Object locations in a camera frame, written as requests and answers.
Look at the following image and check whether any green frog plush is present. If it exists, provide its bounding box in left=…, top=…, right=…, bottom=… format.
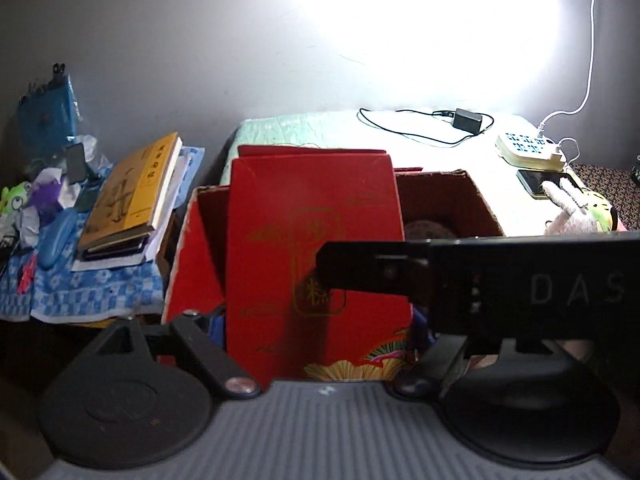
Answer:
left=0, top=182, right=31, bottom=216

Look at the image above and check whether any blue glasses case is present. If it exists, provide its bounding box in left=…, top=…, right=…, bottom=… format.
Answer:
left=37, top=207, right=80, bottom=270

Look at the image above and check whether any yellow book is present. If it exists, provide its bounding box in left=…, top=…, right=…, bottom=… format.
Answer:
left=77, top=132, right=183, bottom=251

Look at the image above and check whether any blue checked cloth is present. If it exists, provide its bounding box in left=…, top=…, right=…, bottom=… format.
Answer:
left=0, top=245, right=166, bottom=323

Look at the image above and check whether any dark patterned cloth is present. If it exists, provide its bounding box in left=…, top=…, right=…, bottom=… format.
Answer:
left=570, top=162, right=640, bottom=233

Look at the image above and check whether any white charger plug with cable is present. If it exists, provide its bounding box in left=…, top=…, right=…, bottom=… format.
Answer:
left=552, top=137, right=583, bottom=176

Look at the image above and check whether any stack of white papers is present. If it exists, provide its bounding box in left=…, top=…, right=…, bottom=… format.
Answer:
left=145, top=146, right=206, bottom=266

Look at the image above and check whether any clear crumpled plastic bag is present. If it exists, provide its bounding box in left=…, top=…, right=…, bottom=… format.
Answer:
left=75, top=134, right=113, bottom=181

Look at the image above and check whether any red box lid gold print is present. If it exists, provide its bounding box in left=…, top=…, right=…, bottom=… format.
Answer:
left=224, top=152, right=416, bottom=381

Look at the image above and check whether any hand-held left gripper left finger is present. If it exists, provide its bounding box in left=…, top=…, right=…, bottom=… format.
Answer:
left=97, top=310, right=263, bottom=401

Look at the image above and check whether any green plush toy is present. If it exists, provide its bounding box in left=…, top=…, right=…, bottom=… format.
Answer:
left=582, top=191, right=621, bottom=235

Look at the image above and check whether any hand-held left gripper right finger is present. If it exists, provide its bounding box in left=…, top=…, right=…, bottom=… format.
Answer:
left=392, top=305, right=521, bottom=398

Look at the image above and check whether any white power strip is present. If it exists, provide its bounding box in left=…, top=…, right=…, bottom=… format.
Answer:
left=495, top=131, right=568, bottom=168

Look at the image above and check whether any black adapter cable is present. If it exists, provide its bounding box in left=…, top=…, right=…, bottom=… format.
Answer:
left=357, top=106, right=496, bottom=150

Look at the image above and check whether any red cardboard box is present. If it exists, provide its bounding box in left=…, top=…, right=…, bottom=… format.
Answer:
left=161, top=169, right=505, bottom=381

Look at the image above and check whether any purple toy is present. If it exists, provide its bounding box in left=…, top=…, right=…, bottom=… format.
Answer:
left=27, top=172, right=71, bottom=226

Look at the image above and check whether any dark patterned roll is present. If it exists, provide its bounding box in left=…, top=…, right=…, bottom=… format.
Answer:
left=404, top=217, right=458, bottom=241

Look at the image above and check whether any small black device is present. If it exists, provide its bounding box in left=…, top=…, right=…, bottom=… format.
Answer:
left=65, top=142, right=88, bottom=185

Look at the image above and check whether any pink white plush rabbit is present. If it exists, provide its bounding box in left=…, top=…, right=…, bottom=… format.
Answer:
left=541, top=177, right=601, bottom=236

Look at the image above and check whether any blue plastic bag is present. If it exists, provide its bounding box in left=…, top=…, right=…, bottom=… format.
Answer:
left=17, top=62, right=83, bottom=161

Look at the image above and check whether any black smartphone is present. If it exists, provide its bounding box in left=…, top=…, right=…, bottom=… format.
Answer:
left=516, top=169, right=583, bottom=201

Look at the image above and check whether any red cardboard sheet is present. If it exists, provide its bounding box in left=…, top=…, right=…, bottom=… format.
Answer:
left=237, top=144, right=425, bottom=173

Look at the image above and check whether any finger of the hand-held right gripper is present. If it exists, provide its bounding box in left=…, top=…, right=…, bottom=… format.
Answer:
left=316, top=241, right=432, bottom=307

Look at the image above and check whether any black power adapter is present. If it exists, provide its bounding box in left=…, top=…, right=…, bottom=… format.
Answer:
left=451, top=108, right=483, bottom=136

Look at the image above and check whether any dark book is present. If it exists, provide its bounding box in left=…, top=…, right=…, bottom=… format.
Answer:
left=75, top=232, right=151, bottom=263

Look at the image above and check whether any long white power cable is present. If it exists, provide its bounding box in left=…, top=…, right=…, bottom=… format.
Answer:
left=537, top=0, right=599, bottom=142

